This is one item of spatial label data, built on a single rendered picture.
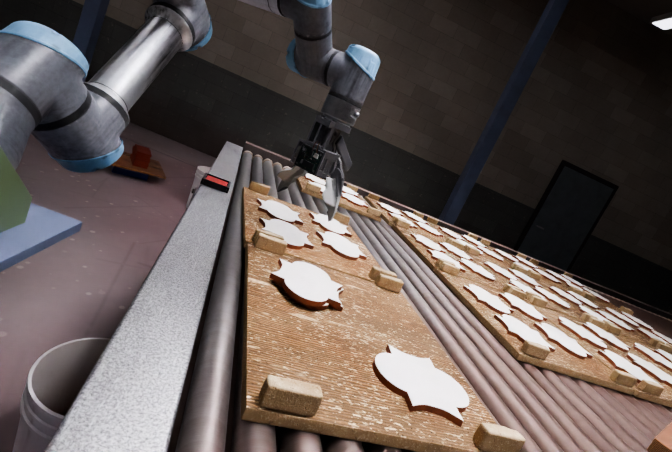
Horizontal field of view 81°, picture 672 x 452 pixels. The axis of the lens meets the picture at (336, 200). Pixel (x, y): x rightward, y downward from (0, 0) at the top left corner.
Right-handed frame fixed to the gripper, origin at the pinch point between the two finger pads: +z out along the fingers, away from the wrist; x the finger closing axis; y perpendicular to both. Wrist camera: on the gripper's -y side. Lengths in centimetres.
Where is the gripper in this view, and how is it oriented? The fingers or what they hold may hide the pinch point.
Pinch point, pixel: (304, 206)
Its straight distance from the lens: 87.8
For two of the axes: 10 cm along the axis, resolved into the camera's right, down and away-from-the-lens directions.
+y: -4.5, -0.3, -8.9
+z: -4.0, 9.0, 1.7
